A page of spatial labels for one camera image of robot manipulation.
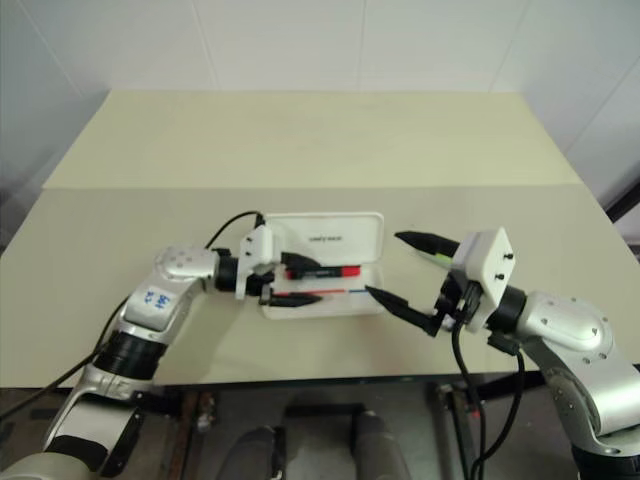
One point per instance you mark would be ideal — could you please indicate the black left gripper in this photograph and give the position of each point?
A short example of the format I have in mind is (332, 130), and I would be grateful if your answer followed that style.
(265, 274)

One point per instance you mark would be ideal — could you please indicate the white plastic pencil case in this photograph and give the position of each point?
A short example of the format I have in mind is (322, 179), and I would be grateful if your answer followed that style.
(327, 235)

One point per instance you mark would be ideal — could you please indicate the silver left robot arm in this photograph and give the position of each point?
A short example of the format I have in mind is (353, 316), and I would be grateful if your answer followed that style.
(172, 267)

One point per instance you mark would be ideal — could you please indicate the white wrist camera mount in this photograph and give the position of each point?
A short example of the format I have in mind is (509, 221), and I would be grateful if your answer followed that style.
(260, 245)
(492, 270)

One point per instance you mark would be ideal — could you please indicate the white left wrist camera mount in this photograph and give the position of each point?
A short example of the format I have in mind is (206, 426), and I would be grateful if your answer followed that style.
(260, 245)

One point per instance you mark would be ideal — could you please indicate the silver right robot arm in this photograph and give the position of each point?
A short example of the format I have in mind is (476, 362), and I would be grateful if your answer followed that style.
(575, 330)

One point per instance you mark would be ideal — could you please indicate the green marker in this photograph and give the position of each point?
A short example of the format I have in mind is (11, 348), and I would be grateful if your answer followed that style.
(442, 259)

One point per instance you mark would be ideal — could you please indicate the red and black marker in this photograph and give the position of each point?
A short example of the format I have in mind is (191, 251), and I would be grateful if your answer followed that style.
(332, 272)

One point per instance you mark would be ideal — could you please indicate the thin red and blue pencil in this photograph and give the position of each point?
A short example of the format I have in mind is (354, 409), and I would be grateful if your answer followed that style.
(325, 290)

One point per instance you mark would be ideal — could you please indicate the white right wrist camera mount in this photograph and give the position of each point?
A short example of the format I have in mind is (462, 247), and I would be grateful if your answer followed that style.
(492, 270)

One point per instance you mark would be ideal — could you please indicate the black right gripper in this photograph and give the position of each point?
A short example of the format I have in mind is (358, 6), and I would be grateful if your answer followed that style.
(457, 305)

